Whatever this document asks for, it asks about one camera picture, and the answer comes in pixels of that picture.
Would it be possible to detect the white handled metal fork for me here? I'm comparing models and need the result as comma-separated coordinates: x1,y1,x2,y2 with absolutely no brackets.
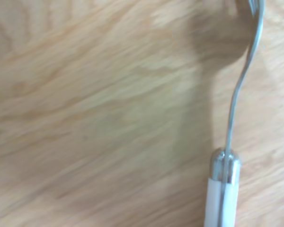
203,0,267,227

